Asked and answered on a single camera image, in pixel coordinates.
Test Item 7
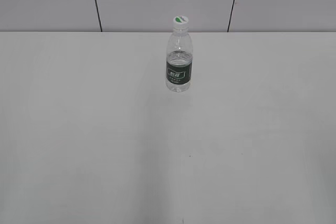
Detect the clear green-label water bottle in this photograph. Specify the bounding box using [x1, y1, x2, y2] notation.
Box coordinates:
[165, 28, 193, 92]

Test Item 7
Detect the white green-logo bottle cap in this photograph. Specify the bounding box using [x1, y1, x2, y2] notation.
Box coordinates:
[173, 15, 189, 30]

